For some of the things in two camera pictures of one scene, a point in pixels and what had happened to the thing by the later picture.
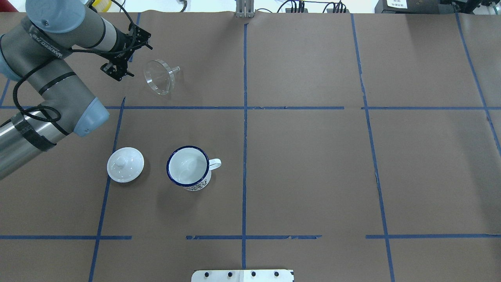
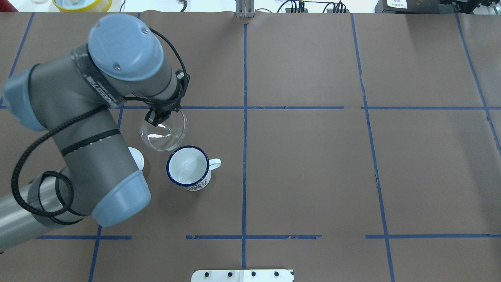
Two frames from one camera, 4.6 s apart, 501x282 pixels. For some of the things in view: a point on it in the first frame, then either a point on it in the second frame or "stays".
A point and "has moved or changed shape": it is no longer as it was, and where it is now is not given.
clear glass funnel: x=160 y=76 has moved or changed shape
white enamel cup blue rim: x=190 y=167 stays
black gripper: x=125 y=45 to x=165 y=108
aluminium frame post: x=245 y=8 stays
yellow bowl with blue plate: x=102 y=6 stays
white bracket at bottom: x=243 y=275 stays
